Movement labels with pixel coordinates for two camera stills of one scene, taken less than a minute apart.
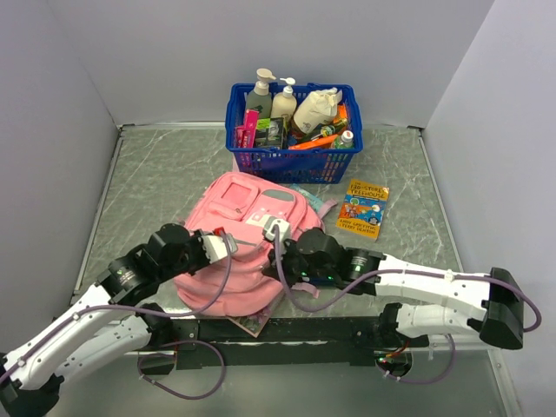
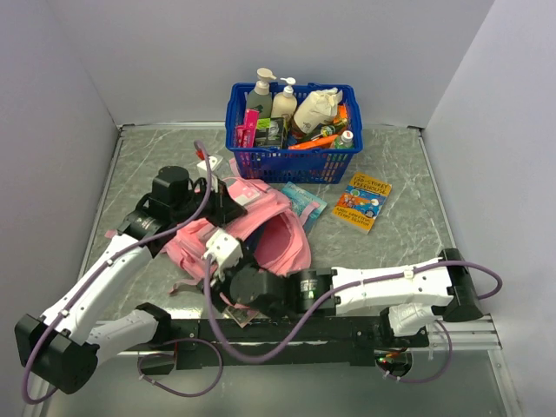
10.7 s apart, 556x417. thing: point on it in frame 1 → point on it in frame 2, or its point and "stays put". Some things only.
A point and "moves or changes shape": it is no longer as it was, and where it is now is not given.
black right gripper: (287, 247) → (218, 286)
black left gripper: (195, 237) → (226, 208)
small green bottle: (333, 129) stays put
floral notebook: (254, 324) → (242, 316)
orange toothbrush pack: (316, 143) stays put
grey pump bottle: (260, 95) stays put
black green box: (269, 133) stays put
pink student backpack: (239, 284) moves or changes shape
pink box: (245, 134) stays put
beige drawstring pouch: (317, 109) stays put
